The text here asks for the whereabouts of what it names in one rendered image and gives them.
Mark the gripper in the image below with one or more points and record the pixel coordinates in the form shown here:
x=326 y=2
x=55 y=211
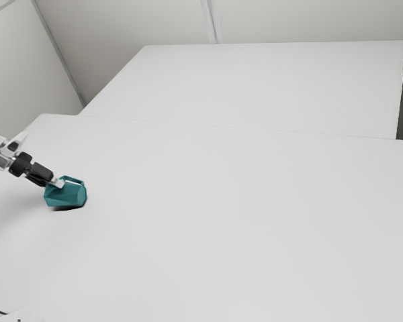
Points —
x=20 y=163

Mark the teal faceted mug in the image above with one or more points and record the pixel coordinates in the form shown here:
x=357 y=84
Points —
x=68 y=196

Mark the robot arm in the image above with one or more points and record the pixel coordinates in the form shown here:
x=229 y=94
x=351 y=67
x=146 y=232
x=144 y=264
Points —
x=0 y=152

